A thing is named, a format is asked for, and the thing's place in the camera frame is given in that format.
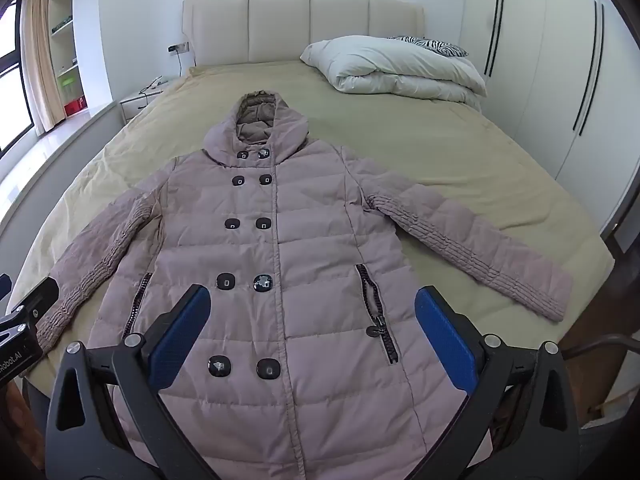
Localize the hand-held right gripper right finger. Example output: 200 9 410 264
414 285 581 480

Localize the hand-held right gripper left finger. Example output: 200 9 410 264
45 284 212 480

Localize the mauve hooded puffer coat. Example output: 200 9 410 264
37 91 574 480

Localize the white window ledge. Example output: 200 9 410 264
0 100 122 188

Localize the black framed window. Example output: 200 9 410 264
0 4 37 154

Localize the bed with beige sheet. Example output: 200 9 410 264
0 60 617 401

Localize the white nightstand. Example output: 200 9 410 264
119 77 177 122

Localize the beige curtain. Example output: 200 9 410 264
19 0 67 136

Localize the white folded duvet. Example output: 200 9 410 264
300 35 489 111

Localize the white wardrobe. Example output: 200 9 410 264
459 0 640 223

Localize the zebra print pillow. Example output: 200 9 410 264
387 35 470 59

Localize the cream padded headboard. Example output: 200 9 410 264
181 0 426 69

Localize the white wall shelf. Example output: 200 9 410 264
47 0 90 122

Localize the black wardrobe handle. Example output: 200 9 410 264
572 1 599 132
490 0 506 79
580 4 606 137
483 0 500 76

